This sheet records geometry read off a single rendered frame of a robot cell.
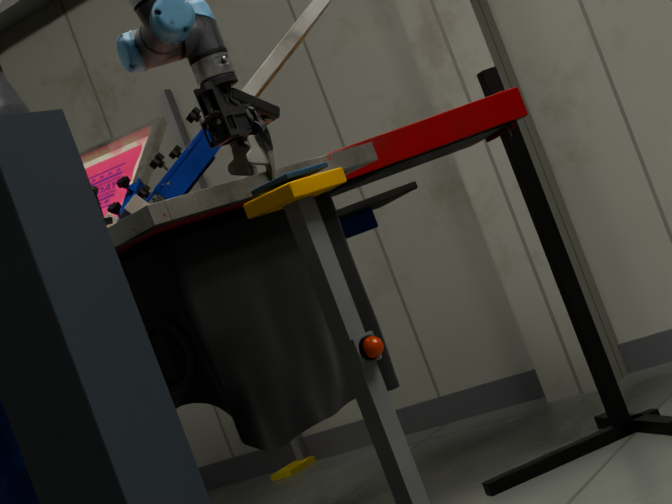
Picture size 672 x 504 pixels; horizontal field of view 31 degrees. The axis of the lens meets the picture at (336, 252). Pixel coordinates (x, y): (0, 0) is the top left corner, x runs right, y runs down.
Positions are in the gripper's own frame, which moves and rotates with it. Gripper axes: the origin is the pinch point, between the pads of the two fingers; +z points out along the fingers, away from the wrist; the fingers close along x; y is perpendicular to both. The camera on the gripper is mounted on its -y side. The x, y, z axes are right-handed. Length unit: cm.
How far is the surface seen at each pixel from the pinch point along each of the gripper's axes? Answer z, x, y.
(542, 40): -35, -96, -249
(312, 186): 7.3, 25.4, 14.1
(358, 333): 32.8, 20.3, 12.0
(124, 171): -43, -183, -103
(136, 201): -16, -89, -35
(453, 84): -33, -125, -224
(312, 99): -56, -199, -223
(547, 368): 85, -134, -222
